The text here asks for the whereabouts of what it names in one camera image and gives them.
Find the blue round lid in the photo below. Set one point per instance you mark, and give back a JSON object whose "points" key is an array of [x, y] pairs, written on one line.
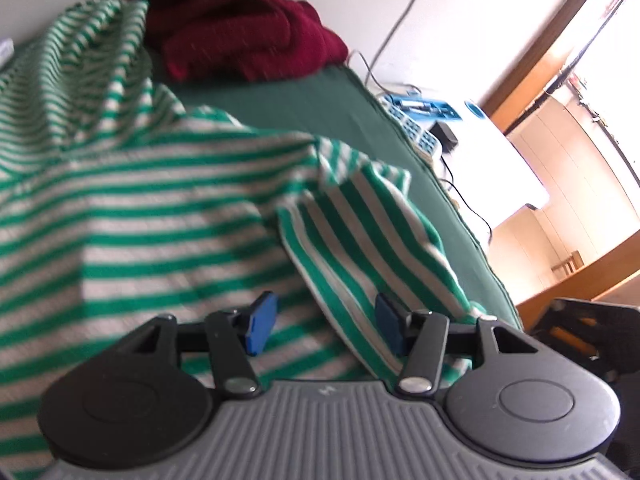
{"points": [[472, 109]]}

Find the dark red knit garment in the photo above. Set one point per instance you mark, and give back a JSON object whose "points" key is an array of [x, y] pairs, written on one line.
{"points": [[240, 25]]}

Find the black power adapter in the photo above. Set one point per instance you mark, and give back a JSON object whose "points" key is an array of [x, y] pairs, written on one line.
{"points": [[445, 135]]}

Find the wooden door frame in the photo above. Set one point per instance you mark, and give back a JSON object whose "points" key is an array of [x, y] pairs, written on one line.
{"points": [[550, 35]]}

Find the wooden furniture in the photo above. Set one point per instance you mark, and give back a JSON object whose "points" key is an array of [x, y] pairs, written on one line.
{"points": [[590, 290]]}

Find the white power strip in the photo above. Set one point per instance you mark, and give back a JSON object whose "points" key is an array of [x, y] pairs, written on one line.
{"points": [[417, 135]]}

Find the wooden chair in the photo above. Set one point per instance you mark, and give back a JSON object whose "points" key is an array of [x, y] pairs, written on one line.
{"points": [[567, 265]]}

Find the green blanket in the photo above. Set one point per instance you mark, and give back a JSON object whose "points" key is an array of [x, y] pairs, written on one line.
{"points": [[325, 110]]}

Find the green white striped shirt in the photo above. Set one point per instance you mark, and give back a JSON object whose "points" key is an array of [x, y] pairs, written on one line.
{"points": [[150, 210]]}

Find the white desk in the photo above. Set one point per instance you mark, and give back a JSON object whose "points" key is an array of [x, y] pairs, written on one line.
{"points": [[495, 170]]}

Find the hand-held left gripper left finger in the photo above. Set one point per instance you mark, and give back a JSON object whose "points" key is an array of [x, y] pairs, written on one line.
{"points": [[260, 322]]}

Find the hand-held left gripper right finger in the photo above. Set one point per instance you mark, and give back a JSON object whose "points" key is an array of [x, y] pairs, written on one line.
{"points": [[387, 320]]}

